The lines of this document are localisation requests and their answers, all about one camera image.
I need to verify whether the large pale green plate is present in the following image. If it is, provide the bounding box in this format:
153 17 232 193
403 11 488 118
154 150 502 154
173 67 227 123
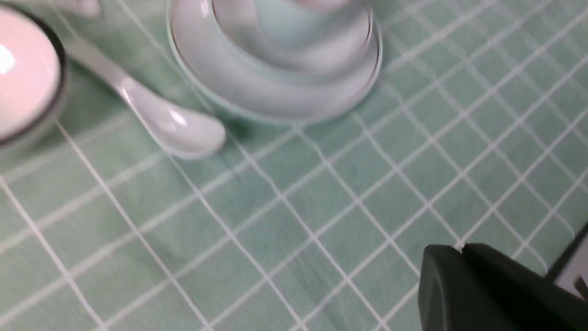
166 0 384 125

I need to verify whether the white spoon with label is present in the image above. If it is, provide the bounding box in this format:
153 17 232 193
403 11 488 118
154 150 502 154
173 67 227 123
48 0 102 18

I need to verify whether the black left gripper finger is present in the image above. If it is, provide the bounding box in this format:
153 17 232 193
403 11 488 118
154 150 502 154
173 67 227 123
418 243 588 331

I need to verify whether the white bowl black rim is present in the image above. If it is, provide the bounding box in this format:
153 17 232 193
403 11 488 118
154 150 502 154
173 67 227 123
1 4 69 151

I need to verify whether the green checkered tablecloth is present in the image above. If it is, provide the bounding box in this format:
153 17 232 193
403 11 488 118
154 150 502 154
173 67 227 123
0 0 587 331

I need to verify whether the plain white ceramic spoon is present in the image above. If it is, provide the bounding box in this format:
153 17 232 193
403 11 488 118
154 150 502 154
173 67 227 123
65 38 227 160

